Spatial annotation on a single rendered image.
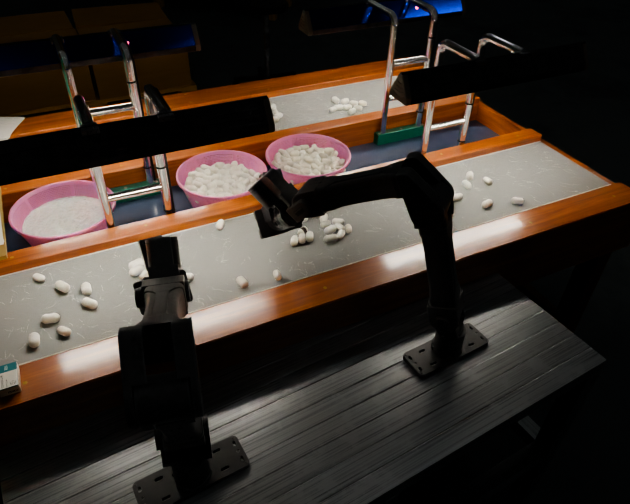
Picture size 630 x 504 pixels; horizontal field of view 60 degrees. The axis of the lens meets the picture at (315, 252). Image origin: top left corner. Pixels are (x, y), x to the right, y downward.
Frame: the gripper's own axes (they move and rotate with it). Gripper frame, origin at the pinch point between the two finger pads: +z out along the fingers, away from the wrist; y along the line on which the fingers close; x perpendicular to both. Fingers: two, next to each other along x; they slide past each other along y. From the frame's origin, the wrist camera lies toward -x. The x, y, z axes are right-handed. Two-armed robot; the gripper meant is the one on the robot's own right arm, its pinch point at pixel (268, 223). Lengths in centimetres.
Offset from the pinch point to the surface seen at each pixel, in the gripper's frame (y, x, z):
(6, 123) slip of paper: 55, -58, 73
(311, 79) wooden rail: -55, -54, 70
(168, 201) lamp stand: 19.1, -13.3, 17.4
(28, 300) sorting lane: 56, 2, 8
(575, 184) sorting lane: -96, 13, -2
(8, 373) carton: 60, 14, -13
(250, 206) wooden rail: -1.3, -6.5, 15.5
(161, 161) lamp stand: 19.0, -22.3, 9.5
